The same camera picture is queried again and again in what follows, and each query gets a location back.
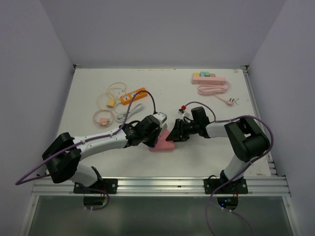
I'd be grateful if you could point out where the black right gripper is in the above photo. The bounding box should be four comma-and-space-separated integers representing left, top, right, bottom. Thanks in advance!
167, 118, 199, 143

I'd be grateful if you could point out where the pink triangular power strip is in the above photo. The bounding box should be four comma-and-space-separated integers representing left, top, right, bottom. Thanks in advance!
148, 129, 175, 152

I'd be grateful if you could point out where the pink charger plug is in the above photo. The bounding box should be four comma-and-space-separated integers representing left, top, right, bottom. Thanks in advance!
98, 118, 111, 127

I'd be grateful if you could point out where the orange power strip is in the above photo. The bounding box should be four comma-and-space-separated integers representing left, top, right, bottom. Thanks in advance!
120, 87, 148, 106

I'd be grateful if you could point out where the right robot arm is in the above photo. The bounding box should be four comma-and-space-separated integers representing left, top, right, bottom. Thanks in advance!
166, 107, 271, 193

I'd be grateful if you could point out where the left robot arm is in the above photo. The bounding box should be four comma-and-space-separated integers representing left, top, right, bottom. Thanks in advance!
42, 113, 167, 193

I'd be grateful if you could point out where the long pink power strip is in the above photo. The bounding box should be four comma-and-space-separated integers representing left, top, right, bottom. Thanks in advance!
191, 76, 226, 86

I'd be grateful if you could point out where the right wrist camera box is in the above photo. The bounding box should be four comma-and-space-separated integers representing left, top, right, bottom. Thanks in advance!
178, 105, 190, 118

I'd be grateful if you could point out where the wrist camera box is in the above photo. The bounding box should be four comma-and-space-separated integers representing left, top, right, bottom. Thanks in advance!
178, 105, 190, 118
153, 112, 167, 127

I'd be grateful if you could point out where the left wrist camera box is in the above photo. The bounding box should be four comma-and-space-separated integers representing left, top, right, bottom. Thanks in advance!
153, 112, 167, 127

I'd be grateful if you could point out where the pink power strip cord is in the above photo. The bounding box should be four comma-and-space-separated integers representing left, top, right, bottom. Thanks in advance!
197, 82, 241, 107

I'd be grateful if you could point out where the yellow charging cable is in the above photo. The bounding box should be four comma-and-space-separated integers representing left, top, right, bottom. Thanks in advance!
96, 82, 128, 110

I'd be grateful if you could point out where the pink charging cable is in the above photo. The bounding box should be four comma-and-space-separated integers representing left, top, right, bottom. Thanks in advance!
92, 109, 114, 128

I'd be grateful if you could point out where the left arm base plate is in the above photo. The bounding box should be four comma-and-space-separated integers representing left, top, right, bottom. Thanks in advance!
73, 178, 118, 194

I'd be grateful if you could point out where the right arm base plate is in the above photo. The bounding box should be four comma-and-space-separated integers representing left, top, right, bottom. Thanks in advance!
203, 175, 249, 194

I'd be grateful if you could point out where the aluminium right side rail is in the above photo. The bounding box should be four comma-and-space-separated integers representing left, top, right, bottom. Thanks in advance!
241, 66, 278, 177

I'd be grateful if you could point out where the aluminium rail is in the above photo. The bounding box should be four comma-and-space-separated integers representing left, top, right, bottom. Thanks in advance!
241, 66, 278, 177
31, 177, 290, 197

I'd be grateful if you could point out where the aluminium front rail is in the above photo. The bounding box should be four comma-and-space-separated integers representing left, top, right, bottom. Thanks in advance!
31, 177, 290, 197

